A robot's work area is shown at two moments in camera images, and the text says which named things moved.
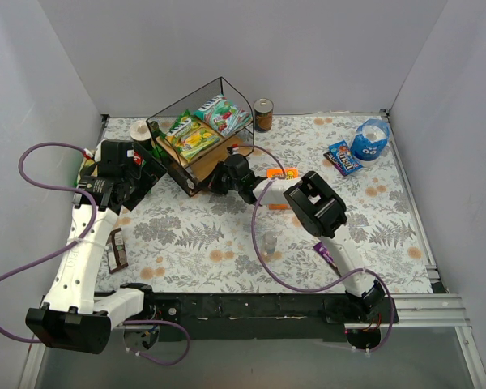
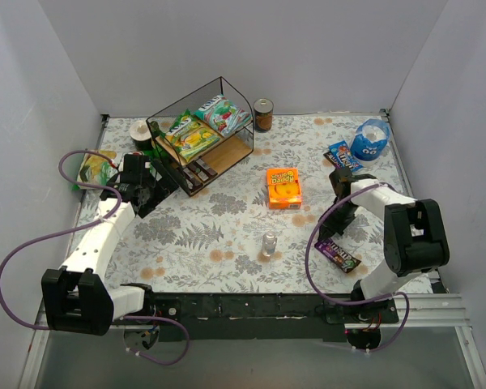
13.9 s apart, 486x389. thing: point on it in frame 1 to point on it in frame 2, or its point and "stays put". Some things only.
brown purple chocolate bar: (115, 248) to (192, 178)
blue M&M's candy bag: (340, 156) stays put
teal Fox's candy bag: (223, 116) stays put
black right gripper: (217, 181) to (336, 221)
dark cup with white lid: (141, 134) stays put
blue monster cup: (370, 141) stays put
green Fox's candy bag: (189, 138) stays put
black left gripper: (144, 178) to (157, 188)
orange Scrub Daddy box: (280, 180) stays put
